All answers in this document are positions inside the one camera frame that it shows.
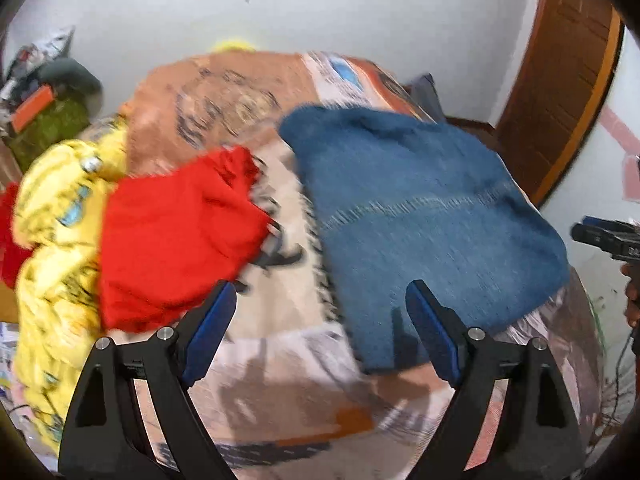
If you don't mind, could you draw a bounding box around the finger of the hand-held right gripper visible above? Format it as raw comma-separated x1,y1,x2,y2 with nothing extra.
580,215,623,231

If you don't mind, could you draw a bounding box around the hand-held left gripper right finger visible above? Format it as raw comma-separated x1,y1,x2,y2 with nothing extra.
405,280,586,480

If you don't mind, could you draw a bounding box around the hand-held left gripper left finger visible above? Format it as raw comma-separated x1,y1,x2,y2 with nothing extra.
57,280,238,480

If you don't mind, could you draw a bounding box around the blue denim jacket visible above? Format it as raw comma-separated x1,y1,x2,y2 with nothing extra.
278,105,571,375

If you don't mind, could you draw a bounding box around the person's right hand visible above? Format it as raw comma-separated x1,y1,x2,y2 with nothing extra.
621,263,640,327

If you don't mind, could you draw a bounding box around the newspaper printed bed sheet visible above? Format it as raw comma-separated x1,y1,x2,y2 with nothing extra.
0,50,608,476

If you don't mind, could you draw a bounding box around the red garment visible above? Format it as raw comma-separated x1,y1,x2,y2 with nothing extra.
98,146,273,333

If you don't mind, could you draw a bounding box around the brown wooden door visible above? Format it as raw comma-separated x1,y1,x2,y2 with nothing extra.
492,0,626,206

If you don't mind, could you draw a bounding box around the yellow cartoon printed blanket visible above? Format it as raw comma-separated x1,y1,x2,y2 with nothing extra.
12,117,131,453

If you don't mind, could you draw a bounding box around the brown cardboard piece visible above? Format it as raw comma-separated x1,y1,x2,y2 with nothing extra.
0,280,21,323

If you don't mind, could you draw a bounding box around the dark blue pillow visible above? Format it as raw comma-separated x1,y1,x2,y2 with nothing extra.
407,74,447,123

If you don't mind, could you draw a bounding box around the red fuzzy cloth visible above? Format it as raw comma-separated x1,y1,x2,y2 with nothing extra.
0,182,33,288

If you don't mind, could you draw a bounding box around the green cushion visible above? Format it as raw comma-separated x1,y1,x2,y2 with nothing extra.
7,95,93,173

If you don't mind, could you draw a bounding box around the orange box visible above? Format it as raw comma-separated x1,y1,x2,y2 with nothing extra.
12,85,55,131

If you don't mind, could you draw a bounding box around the dark grey pillow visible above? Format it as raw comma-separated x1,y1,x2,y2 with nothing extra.
37,57,103,106

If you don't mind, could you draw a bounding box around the pile of clutter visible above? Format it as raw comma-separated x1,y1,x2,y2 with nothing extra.
0,25,76,136

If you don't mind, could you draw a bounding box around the thin dark cable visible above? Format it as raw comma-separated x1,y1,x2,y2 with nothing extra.
590,295,633,441

